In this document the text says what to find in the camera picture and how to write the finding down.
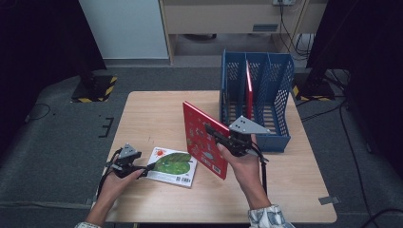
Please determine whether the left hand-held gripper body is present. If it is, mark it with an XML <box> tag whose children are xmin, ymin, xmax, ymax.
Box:
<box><xmin>110</xmin><ymin>142</ymin><xmax>143</xmax><ymax>180</ymax></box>

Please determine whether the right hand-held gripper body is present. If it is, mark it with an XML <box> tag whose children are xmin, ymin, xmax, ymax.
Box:
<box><xmin>222</xmin><ymin>115</ymin><xmax>271</xmax><ymax>158</ymax></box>

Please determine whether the red picture book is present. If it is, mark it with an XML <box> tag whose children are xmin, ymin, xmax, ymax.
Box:
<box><xmin>182</xmin><ymin>100</ymin><xmax>231</xmax><ymax>181</ymax></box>
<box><xmin>244</xmin><ymin>59</ymin><xmax>255</xmax><ymax>121</ymax></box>

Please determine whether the white green-leaf picture book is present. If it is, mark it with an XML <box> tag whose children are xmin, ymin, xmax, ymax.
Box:
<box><xmin>145</xmin><ymin>145</ymin><xmax>199</xmax><ymax>189</ymax></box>

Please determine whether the dark blue cartoon book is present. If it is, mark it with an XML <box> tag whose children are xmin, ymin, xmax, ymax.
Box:
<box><xmin>221</xmin><ymin>89</ymin><xmax>231</xmax><ymax>126</ymax></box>

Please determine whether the blue plastic file rack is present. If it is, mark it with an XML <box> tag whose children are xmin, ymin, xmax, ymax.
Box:
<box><xmin>219</xmin><ymin>47</ymin><xmax>296</xmax><ymax>154</ymax></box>

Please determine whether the person's left hand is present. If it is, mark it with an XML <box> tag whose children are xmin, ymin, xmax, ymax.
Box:
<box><xmin>100</xmin><ymin>169</ymin><xmax>145</xmax><ymax>204</ymax></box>

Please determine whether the person's right hand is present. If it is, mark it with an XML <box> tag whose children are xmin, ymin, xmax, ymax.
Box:
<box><xmin>216</xmin><ymin>134</ymin><xmax>264</xmax><ymax>195</ymax></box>

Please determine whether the black striped stand base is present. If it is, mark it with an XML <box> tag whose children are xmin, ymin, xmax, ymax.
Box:
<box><xmin>291</xmin><ymin>73</ymin><xmax>336</xmax><ymax>103</ymax></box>
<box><xmin>70</xmin><ymin>74</ymin><xmax>119</xmax><ymax>104</ymax></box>

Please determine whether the beige wooden desk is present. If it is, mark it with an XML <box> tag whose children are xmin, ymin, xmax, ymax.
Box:
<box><xmin>158</xmin><ymin>0</ymin><xmax>329</xmax><ymax>66</ymax></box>

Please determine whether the white cabinet panel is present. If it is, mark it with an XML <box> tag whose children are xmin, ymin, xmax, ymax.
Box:
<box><xmin>78</xmin><ymin>0</ymin><xmax>170</xmax><ymax>61</ymax></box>

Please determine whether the black curtain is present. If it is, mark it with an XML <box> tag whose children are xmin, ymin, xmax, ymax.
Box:
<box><xmin>305</xmin><ymin>0</ymin><xmax>403</xmax><ymax>180</ymax></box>
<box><xmin>0</xmin><ymin>0</ymin><xmax>107</xmax><ymax>162</ymax></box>

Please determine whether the left hand-held gripper cable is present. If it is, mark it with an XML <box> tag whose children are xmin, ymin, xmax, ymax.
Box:
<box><xmin>96</xmin><ymin>147</ymin><xmax>124</xmax><ymax>201</ymax></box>

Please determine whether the hand-held gripper cable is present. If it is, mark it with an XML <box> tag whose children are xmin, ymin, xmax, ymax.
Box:
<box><xmin>96</xmin><ymin>147</ymin><xmax>124</xmax><ymax>201</ymax></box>
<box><xmin>251</xmin><ymin>142</ymin><xmax>271</xmax><ymax>197</ymax></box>

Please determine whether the right hand-held gripper cable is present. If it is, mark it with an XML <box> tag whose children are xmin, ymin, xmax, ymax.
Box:
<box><xmin>251</xmin><ymin>142</ymin><xmax>271</xmax><ymax>197</ymax></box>

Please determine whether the black floor cable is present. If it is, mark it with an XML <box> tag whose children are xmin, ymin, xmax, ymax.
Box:
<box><xmin>299</xmin><ymin>104</ymin><xmax>344</xmax><ymax>124</ymax></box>
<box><xmin>337</xmin><ymin>103</ymin><xmax>373</xmax><ymax>228</ymax></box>
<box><xmin>25</xmin><ymin>102</ymin><xmax>52</xmax><ymax>124</ymax></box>
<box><xmin>360</xmin><ymin>206</ymin><xmax>403</xmax><ymax>228</ymax></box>

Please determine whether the black hanging cable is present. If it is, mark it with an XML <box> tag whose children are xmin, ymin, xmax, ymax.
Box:
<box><xmin>278</xmin><ymin>2</ymin><xmax>316</xmax><ymax>61</ymax></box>

